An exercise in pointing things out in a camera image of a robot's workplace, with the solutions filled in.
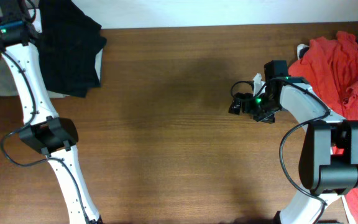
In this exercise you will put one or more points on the folded khaki shorts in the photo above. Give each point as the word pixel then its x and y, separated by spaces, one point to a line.
pixel 7 84

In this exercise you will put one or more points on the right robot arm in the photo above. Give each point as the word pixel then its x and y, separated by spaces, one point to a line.
pixel 328 165

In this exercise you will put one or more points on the red shirt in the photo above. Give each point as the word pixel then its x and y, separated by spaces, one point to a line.
pixel 331 67

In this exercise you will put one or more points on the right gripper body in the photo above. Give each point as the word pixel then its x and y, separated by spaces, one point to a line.
pixel 259 105

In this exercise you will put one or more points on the white garment under pile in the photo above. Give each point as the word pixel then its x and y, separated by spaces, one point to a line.
pixel 301 50

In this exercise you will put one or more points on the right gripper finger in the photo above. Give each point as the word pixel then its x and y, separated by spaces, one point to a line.
pixel 265 118
pixel 238 104

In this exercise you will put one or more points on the black shorts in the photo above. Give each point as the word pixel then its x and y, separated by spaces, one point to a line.
pixel 68 46

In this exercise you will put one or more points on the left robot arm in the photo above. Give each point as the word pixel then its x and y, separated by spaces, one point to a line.
pixel 44 130

